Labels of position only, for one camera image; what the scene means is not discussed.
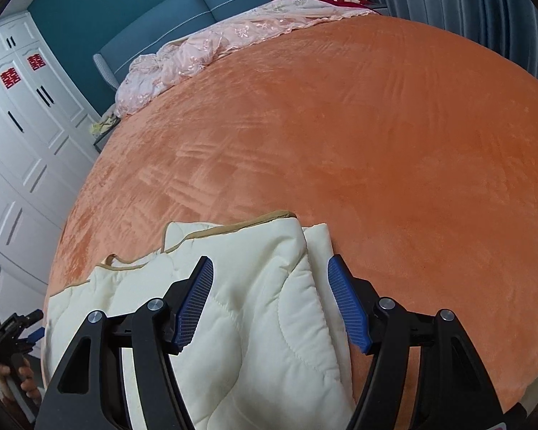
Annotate grey nightstand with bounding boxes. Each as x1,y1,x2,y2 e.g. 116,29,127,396
92,119,117,154

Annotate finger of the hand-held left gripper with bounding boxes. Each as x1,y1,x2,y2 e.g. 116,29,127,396
13,308,44,330
18,328,44,351

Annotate pink embroidered quilt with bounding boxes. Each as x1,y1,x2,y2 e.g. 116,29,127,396
114,0,382,117

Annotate cream quilted jacket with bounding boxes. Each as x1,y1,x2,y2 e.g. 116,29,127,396
42,210,357,430

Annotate pale yellow cloth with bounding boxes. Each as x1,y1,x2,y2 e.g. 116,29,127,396
90,115,120,135

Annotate white wardrobe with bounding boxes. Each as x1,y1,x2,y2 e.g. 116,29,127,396
0,13,100,314

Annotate person's left hand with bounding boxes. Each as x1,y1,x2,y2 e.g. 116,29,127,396
0,354,42,408

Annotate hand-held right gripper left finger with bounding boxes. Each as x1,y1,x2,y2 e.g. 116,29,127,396
35,255,215,430

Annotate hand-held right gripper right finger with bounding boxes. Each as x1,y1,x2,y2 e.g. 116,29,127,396
327,254,505,430

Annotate grey-blue curtain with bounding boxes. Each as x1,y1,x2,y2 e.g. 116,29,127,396
354,0,538,92

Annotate orange plush blanket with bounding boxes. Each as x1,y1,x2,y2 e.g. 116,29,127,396
40,14,538,417

